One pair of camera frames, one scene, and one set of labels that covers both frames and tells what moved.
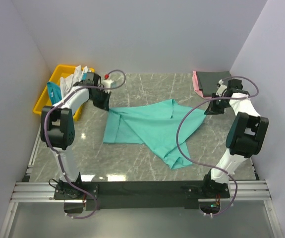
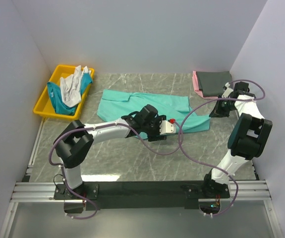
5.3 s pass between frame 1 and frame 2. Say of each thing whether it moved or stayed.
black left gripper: moved
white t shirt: stayed
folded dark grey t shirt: stayed
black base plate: stayed
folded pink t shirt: stayed
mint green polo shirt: moved
